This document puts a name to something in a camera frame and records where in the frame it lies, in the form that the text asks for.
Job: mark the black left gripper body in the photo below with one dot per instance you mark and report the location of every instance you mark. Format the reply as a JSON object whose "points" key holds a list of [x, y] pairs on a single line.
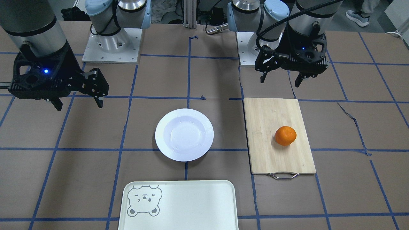
{"points": [[285, 45]]}

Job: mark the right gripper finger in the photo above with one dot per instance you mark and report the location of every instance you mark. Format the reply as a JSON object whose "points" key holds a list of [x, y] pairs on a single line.
{"points": [[57, 103], [99, 101]]}

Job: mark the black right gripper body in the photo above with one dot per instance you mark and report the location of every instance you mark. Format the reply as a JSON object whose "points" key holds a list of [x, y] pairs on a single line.
{"points": [[70, 66]]}

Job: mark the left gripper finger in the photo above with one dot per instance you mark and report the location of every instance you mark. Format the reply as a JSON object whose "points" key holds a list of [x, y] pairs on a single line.
{"points": [[299, 80], [263, 76]]}

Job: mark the orange fruit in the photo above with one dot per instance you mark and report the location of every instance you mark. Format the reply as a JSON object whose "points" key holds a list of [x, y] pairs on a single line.
{"points": [[285, 135]]}

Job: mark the white round plate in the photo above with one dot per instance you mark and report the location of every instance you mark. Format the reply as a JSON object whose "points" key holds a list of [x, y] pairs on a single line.
{"points": [[184, 135]]}

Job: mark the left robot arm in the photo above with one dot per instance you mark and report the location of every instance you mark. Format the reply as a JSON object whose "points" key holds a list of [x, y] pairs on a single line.
{"points": [[271, 36]]}

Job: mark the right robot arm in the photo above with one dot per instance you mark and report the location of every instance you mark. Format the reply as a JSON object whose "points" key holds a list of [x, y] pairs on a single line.
{"points": [[32, 22]]}

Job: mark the cream bear tray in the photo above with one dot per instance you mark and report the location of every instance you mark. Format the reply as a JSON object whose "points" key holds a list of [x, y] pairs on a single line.
{"points": [[179, 205]]}

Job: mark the bamboo cutting board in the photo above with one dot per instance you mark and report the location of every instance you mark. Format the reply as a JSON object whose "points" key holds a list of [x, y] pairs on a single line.
{"points": [[263, 117]]}

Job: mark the grey sneaker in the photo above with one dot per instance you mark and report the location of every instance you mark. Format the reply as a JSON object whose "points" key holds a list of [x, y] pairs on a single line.
{"points": [[360, 18]]}

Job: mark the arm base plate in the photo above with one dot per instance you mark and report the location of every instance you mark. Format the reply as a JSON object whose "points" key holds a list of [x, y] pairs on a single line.
{"points": [[247, 48], [122, 48]]}

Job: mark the aluminium frame post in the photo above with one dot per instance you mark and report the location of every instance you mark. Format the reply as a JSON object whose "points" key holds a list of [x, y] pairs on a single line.
{"points": [[189, 14]]}

